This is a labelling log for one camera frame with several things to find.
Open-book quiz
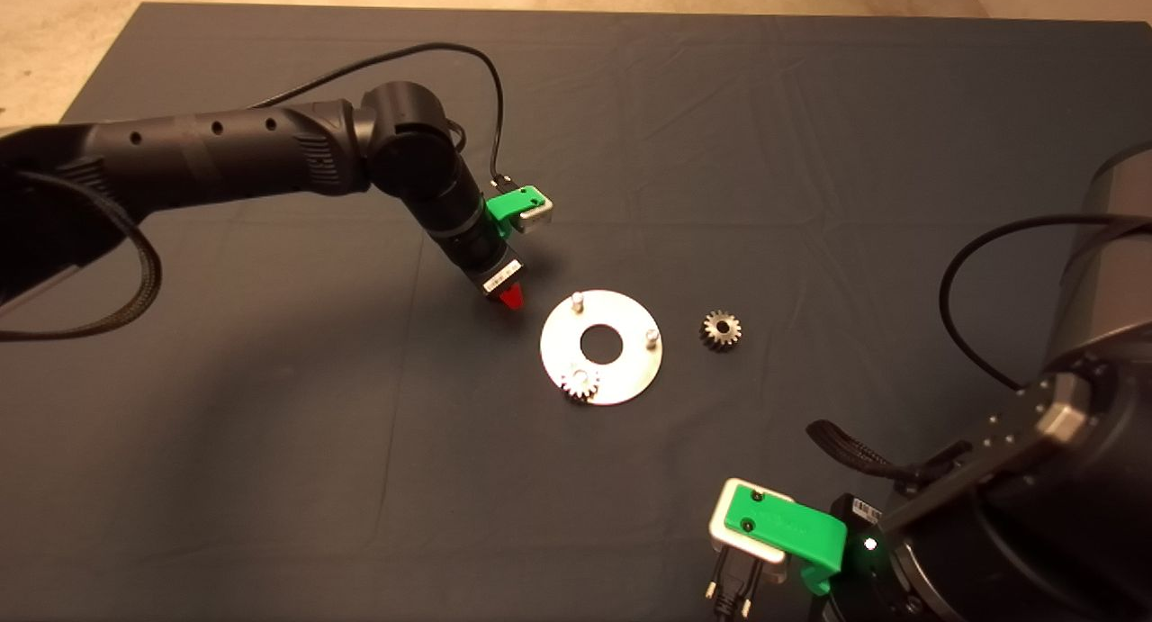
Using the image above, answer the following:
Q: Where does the dark steel planetary gear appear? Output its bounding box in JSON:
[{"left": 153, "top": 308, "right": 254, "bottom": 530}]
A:
[{"left": 699, "top": 311, "right": 743, "bottom": 353}]

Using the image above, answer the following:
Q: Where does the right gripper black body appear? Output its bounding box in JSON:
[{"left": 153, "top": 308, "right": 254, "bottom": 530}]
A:
[{"left": 823, "top": 491, "right": 901, "bottom": 622}]

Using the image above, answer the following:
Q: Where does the silver steel planetary gear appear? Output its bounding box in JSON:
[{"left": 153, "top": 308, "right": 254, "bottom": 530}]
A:
[{"left": 560, "top": 365, "right": 602, "bottom": 404}]

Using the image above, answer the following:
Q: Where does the dark grey table cloth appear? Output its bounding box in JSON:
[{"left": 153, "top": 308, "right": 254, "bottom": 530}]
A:
[{"left": 0, "top": 1, "right": 1152, "bottom": 622}]

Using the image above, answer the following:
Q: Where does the round metal carrier plate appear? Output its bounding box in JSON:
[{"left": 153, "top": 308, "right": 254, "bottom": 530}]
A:
[{"left": 539, "top": 289, "right": 664, "bottom": 407}]

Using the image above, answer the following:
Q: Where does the small silver camera box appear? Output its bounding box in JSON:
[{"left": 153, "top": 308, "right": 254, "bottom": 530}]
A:
[
  {"left": 513, "top": 190, "right": 554, "bottom": 236},
  {"left": 709, "top": 476, "right": 795, "bottom": 587}
]

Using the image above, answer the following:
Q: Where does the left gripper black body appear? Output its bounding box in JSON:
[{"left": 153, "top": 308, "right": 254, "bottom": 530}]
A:
[{"left": 459, "top": 230, "right": 525, "bottom": 297}]

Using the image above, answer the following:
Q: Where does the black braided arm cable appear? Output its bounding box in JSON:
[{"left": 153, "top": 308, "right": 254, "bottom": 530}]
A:
[
  {"left": 805, "top": 419, "right": 968, "bottom": 497},
  {"left": 0, "top": 167, "right": 163, "bottom": 339}
]

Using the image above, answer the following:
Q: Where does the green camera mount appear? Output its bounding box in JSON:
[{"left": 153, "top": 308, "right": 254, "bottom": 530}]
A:
[
  {"left": 727, "top": 482, "right": 849, "bottom": 596},
  {"left": 484, "top": 185, "right": 545, "bottom": 229}
]

